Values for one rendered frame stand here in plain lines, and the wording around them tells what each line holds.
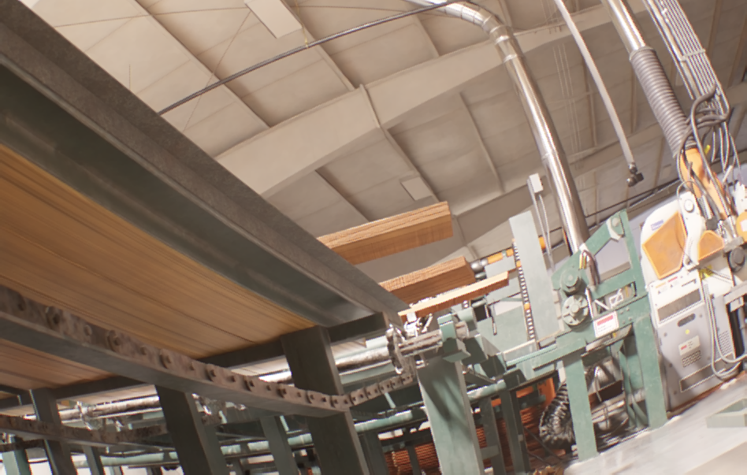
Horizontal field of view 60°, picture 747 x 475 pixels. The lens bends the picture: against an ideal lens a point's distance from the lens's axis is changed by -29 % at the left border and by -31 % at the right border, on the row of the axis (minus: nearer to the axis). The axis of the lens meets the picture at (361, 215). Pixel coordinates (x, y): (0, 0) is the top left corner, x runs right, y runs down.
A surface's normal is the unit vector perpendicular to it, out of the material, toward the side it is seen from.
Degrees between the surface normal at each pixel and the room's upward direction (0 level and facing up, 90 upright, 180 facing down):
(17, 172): 180
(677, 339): 90
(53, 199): 180
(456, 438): 90
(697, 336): 90
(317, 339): 90
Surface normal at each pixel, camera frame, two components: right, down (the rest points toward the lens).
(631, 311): -0.28, -0.26
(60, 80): 0.93, -0.32
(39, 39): 0.25, 0.91
